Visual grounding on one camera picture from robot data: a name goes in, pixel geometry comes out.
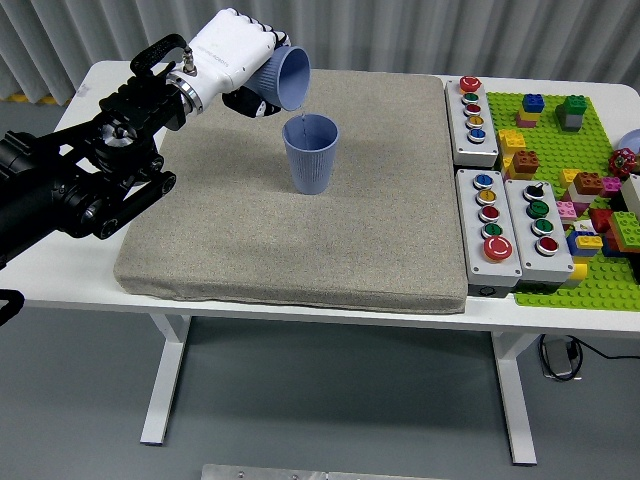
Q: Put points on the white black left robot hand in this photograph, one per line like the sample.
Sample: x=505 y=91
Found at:
x=230 y=45

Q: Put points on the ribbed blue cup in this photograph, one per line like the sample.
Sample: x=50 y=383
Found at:
x=295 y=80
x=311 y=165

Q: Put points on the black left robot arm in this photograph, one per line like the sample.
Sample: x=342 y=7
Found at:
x=75 y=190

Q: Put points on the grey curtain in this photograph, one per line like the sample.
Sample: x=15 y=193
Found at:
x=400 y=30

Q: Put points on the grey-brown mat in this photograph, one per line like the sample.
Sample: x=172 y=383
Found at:
x=300 y=240

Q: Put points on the yellow black floor tape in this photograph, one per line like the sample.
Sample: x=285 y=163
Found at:
x=20 y=98

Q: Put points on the grey five-button box small stop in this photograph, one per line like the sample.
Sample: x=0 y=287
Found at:
x=460 y=140

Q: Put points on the grey five-button box large stop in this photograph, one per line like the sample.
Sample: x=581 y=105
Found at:
x=472 y=225

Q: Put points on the blue pink yellow brick stack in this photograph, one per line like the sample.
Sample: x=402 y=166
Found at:
x=533 y=104

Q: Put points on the green brick baseplate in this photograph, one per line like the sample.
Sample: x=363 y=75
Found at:
x=550 y=145

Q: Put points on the white table leg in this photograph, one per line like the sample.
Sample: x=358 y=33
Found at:
x=165 y=380
x=515 y=400

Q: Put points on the grey four-button box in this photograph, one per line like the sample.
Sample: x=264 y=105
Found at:
x=522 y=235

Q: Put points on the green grey brick stack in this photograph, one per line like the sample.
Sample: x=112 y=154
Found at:
x=574 y=107

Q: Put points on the small yellow brick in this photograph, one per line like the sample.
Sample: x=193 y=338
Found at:
x=569 y=177

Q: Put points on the brown white brick stack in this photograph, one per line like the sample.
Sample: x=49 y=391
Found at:
x=587 y=181

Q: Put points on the magenta brick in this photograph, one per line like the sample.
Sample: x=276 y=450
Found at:
x=611 y=187

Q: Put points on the red brick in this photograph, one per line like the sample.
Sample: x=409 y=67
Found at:
x=600 y=220

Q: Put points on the pale blue bowl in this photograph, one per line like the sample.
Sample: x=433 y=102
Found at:
x=632 y=141

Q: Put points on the yellow white brick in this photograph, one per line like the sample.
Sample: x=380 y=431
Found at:
x=579 y=272

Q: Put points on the white box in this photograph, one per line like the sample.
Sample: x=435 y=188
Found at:
x=632 y=192

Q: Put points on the large green brick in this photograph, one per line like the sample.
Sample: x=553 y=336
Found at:
x=625 y=225

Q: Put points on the grey power adapter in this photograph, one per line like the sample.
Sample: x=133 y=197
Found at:
x=557 y=357

